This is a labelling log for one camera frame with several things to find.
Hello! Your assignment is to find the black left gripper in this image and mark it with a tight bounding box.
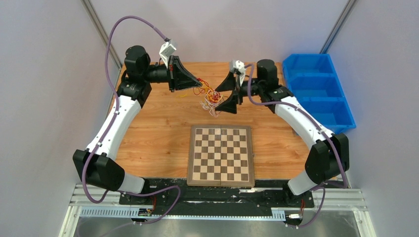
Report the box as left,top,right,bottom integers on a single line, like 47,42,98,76
142,55,201,93

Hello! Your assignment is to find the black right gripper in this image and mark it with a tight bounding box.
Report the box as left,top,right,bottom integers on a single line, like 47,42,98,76
214,72,264,114

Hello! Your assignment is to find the yellow cable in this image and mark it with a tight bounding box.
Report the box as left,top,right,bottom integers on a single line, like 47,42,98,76
178,80,223,104

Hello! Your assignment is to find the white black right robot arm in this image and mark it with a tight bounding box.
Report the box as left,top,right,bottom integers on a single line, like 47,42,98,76
215,59,350,206

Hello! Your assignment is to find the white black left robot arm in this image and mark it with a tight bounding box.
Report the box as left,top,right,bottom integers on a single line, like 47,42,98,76
73,42,202,204

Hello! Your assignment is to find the wooden chessboard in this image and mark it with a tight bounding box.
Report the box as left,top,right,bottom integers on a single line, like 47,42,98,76
187,124,255,188

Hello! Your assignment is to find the blue compartment bin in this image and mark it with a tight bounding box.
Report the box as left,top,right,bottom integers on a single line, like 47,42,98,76
282,54,356,133

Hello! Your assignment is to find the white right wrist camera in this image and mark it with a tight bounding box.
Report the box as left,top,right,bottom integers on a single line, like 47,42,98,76
229,60,246,86

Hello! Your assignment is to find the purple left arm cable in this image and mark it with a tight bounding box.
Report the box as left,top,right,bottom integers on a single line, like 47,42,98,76
81,15,181,226

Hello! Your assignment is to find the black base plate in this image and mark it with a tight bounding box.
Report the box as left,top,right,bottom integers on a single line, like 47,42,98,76
119,178,315,217

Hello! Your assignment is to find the aluminium frame rail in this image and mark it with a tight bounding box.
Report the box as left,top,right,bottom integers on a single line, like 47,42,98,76
59,179,376,237

